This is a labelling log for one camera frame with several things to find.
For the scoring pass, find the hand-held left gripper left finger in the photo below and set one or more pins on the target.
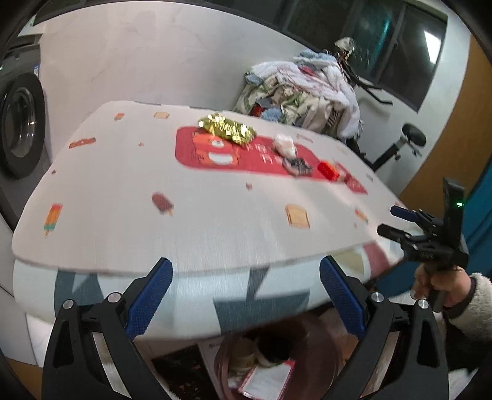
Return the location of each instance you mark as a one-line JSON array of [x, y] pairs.
[[150, 296]]

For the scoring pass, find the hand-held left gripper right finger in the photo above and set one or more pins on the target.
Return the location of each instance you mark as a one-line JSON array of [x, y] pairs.
[[342, 296]]

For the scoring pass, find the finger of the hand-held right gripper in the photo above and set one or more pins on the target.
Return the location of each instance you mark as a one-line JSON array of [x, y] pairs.
[[403, 213], [392, 232]]

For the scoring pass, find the brown plastic bin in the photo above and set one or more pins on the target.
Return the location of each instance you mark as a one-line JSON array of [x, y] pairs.
[[315, 346]]

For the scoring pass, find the person's right forearm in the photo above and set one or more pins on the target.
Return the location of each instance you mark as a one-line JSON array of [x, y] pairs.
[[476, 311]]

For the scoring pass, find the person's right hand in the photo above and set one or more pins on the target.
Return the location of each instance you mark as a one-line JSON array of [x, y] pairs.
[[459, 288]]

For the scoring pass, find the teal curtain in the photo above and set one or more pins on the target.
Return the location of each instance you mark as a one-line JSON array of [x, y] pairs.
[[480, 230]]

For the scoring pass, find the geometric patterned tablecloth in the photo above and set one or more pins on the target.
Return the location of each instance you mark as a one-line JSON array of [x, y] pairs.
[[192, 300]]

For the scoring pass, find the printed white table mat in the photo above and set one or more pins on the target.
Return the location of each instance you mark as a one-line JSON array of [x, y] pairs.
[[153, 238]]

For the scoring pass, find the black exercise bike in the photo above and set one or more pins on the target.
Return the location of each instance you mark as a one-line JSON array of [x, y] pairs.
[[413, 134]]

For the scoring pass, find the small red packet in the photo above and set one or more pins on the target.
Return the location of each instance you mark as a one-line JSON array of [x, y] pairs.
[[328, 171]]

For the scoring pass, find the dark crumpled wrapper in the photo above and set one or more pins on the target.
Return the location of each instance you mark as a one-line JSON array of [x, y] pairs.
[[298, 166]]

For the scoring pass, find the small white pink wrapper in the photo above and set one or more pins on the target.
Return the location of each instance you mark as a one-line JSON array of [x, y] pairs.
[[284, 144]]

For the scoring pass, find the pile of clothes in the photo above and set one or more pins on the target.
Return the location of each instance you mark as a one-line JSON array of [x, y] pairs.
[[307, 100]]

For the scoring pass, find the dark framed window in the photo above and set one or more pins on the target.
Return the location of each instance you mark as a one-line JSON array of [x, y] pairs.
[[384, 46]]

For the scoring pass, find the gold foil wrapper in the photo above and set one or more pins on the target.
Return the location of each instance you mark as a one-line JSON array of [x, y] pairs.
[[226, 129]]

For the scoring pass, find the grey washing machine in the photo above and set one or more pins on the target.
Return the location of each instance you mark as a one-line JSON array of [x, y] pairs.
[[23, 123]]

